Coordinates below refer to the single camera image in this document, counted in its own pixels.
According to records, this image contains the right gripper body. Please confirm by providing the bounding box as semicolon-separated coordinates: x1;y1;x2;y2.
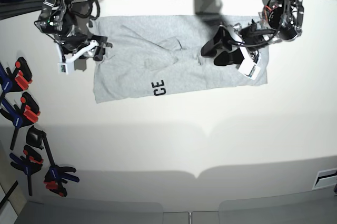
55;34;98;75

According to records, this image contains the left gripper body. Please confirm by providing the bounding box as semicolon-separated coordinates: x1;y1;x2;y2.
225;21;274;80

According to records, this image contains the grey T-shirt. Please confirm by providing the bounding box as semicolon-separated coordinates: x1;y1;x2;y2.
90;14;269;103

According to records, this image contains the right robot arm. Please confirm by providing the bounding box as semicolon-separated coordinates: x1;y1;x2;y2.
34;0;112;74

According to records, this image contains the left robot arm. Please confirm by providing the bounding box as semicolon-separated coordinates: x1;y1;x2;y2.
201;0;304;80

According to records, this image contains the blue red bar clamp upper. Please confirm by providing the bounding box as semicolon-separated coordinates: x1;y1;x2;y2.
1;57;32;101

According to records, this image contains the blue red bar clamp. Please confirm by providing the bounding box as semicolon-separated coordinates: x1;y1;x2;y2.
1;57;32;101
9;145;44;196
1;91;41;150

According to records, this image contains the blue red bar clamp middle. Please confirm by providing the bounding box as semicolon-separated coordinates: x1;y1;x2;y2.
1;91;41;150

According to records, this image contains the blue red bar clamp lower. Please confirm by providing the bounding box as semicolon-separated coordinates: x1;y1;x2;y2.
9;145;44;196

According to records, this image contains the black red bar clamp bottom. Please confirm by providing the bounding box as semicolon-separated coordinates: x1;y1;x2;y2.
26;126;80;197

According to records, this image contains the white label plate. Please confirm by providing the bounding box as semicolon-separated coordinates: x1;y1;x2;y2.
312;168;336;190

